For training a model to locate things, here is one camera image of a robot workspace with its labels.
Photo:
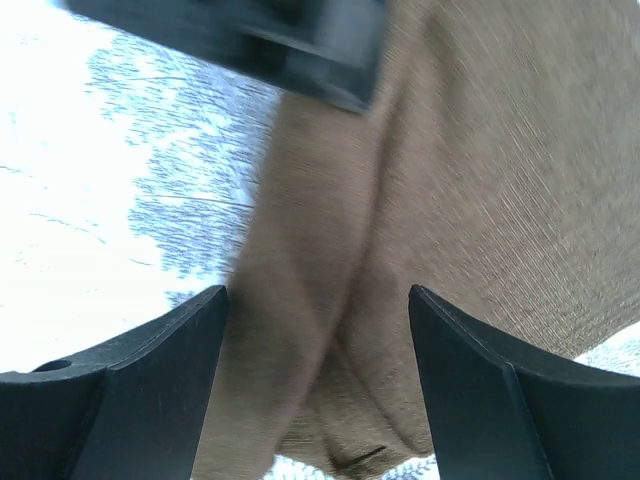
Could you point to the floral tablecloth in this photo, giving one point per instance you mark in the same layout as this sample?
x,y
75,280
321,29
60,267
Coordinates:
x,y
129,178

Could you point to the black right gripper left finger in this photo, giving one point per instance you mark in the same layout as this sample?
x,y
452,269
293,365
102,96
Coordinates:
x,y
131,407

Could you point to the brown cloth napkin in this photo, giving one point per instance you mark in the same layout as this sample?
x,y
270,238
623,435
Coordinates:
x,y
499,167

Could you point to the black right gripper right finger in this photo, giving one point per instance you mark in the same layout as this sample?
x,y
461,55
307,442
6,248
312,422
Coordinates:
x,y
500,408

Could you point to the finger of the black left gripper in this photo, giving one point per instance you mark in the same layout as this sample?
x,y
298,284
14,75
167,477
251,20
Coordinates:
x,y
329,50

